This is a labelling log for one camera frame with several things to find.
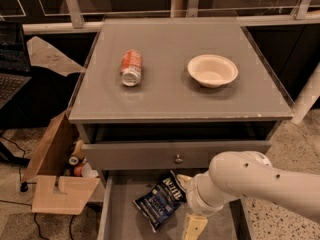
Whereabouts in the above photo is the grey top drawer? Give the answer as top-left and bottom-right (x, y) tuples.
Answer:
(81, 122), (281, 171)

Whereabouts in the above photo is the orange item in box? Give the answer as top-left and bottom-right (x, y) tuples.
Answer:
(73, 164), (84, 177)

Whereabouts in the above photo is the round metal drawer knob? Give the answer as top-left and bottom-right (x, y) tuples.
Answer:
(174, 154), (183, 164)

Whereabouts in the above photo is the blue chip bag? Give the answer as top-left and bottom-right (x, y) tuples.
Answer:
(133, 171), (187, 233)

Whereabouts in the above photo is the white paper bowl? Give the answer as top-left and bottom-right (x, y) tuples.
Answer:
(187, 54), (238, 88)

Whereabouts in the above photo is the grey middle drawer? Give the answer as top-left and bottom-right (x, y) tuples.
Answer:
(97, 169), (254, 240)

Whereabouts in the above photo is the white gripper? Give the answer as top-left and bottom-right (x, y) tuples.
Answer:
(176, 172), (230, 240)

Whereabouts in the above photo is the orange soda can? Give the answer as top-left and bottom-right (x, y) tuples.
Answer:
(120, 49), (142, 87)

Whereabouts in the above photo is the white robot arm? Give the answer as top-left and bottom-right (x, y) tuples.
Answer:
(182, 151), (320, 240)

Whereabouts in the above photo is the black laptop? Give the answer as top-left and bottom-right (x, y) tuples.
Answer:
(0, 21), (32, 109)

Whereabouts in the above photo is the bottle in cardboard box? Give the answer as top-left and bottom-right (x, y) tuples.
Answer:
(69, 140), (84, 166)

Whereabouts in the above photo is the grey drawer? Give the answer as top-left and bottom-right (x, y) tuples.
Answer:
(81, 122), (281, 171)
(97, 169), (254, 240)

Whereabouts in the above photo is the grey drawer cabinet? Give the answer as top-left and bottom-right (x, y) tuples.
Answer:
(67, 16), (295, 240)

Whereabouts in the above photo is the black cable on floor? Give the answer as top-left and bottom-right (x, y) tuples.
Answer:
(0, 135), (78, 240)

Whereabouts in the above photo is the brown cardboard box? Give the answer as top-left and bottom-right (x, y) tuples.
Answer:
(22, 112), (100, 215)

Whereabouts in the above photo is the metal railing frame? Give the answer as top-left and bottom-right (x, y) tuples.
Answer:
(0, 0), (320, 34)

